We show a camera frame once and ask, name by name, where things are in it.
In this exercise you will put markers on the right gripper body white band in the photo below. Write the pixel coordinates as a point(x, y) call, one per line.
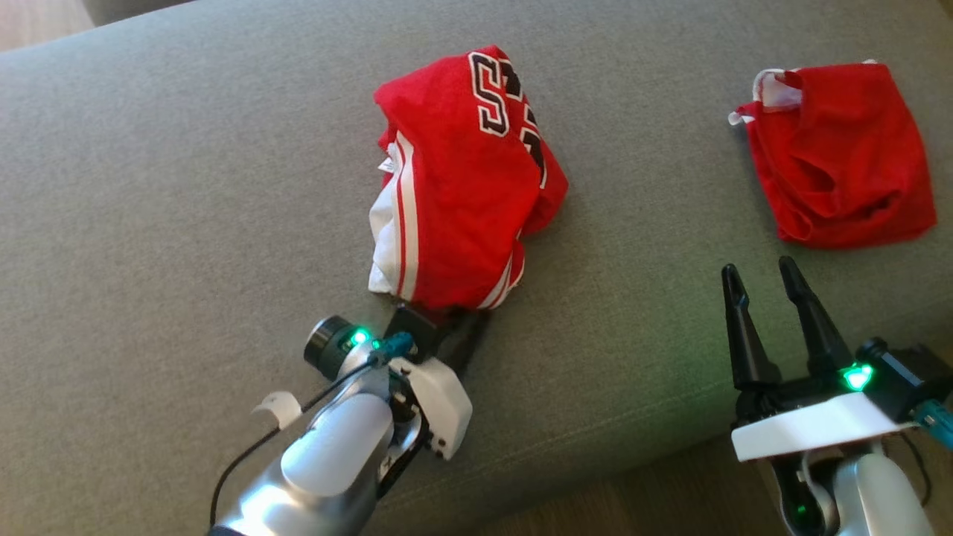
point(811, 424)

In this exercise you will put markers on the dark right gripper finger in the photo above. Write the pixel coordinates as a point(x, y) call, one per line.
point(744, 335)
point(815, 320)

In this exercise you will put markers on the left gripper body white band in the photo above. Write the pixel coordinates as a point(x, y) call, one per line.
point(439, 402)

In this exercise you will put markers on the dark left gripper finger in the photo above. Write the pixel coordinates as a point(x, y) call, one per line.
point(461, 339)

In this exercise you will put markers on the red lettered white-striped jersey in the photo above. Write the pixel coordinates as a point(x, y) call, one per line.
point(461, 186)

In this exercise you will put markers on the plain red garment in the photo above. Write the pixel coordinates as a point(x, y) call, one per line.
point(841, 164)

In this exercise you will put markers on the left robot arm silver white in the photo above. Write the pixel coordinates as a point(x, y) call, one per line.
point(327, 454)

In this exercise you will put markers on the grey fabric sofa seat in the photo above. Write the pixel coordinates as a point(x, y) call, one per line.
point(223, 208)

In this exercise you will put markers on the teal left camera connector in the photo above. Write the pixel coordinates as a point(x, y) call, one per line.
point(393, 347)

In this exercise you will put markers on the teal camera connector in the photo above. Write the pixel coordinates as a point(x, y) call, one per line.
point(393, 347)
point(939, 424)

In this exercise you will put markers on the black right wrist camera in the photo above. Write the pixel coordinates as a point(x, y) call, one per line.
point(904, 372)

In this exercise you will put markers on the teal right camera connector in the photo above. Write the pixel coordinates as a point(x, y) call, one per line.
point(939, 424)

